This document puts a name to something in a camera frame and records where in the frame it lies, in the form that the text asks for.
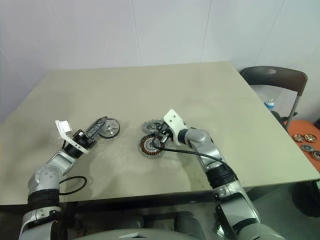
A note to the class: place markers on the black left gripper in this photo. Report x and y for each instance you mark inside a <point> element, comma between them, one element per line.
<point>83,140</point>

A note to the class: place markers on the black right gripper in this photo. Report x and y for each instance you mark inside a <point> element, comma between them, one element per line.
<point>168,135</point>

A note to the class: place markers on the grey motor housing lid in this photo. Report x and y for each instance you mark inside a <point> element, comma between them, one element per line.
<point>149,127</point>

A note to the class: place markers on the motor housing with copper stator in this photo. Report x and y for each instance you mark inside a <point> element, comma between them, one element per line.
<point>147,150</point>

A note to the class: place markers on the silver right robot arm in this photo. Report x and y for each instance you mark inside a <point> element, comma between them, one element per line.
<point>225,180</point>

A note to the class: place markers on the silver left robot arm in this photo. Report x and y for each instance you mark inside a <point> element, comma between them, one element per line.
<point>48,175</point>

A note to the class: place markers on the spare silver spoked rotor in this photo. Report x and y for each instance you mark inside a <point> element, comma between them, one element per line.
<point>298,138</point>
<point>310,138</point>

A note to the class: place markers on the spare grey motor part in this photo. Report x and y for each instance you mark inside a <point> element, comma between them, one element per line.
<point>307,147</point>

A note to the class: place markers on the grey robot torso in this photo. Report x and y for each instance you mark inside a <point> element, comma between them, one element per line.
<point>130,233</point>

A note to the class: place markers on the small blue white bottle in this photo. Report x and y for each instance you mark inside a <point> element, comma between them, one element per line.
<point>270,104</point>

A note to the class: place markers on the black folding chair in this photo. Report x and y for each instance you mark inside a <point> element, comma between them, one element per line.
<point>272,76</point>

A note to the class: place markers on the orange stool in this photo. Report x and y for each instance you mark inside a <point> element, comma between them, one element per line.
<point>300,127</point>

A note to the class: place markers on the black trash bin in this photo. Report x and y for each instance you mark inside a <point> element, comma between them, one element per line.
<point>308,200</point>

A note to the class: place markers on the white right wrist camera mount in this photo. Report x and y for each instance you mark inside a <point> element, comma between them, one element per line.
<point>175,120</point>

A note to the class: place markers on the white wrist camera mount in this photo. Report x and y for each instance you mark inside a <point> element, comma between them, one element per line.
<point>63,127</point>
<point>175,120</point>

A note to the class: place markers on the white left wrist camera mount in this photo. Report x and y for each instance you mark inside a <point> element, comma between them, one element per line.
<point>63,127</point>

